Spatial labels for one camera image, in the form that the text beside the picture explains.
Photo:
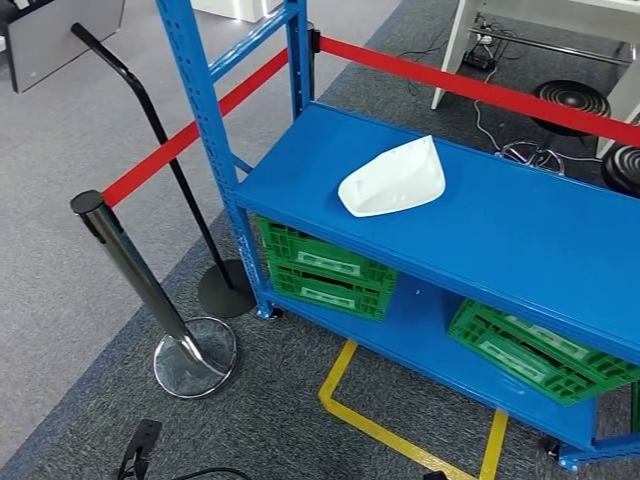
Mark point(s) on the red barrier belt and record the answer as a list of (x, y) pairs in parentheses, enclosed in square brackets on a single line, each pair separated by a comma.
[(450, 78), (164, 149)]

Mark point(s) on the black round stool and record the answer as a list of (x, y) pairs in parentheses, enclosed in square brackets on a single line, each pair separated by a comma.
[(572, 99), (625, 169)]

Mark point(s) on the white power strip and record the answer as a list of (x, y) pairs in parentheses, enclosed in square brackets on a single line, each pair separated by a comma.
[(484, 39)]

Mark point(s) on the dark stanchion post with belt head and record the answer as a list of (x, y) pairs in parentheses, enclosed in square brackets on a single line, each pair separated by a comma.
[(314, 40)]

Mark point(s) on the chrome stanchion with round base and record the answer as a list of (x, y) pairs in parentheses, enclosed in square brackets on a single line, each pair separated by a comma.
[(125, 258)]

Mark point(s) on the blue metal shelf rack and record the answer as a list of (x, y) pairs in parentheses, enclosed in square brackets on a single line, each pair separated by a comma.
[(500, 218)]

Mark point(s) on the black box under desk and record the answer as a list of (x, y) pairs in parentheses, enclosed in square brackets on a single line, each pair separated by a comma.
[(478, 61)]

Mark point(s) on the black stanchion with round base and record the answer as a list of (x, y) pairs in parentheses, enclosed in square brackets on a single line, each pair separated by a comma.
[(225, 291)]

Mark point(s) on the white desk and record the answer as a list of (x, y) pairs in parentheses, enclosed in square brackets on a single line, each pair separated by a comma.
[(452, 53)]

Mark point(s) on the white plastic cover part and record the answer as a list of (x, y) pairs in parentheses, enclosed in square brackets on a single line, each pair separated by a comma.
[(390, 185)]

